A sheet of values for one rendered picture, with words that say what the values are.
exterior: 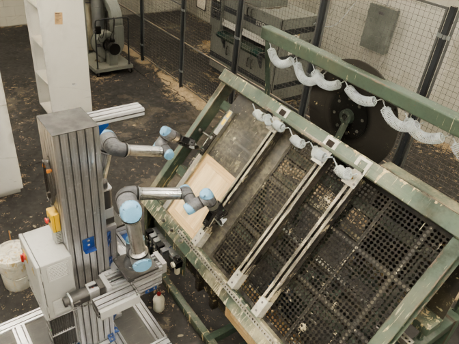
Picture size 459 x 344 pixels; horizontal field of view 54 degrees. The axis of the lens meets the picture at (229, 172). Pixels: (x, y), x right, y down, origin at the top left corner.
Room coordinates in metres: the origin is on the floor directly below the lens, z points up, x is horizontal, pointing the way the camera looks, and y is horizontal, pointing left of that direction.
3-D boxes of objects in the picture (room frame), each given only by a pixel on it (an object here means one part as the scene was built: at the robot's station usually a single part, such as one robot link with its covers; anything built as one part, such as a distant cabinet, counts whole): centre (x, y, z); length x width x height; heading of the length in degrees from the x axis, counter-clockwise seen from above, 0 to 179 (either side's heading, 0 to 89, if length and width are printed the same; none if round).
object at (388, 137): (2.93, -0.79, 1.85); 0.80 x 0.06 x 0.80; 39
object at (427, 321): (2.14, -1.16, 1.38); 0.70 x 0.15 x 0.85; 39
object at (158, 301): (2.56, 0.48, 0.10); 0.10 x 0.10 x 0.20
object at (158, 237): (2.57, 0.46, 0.69); 0.50 x 0.14 x 0.24; 39
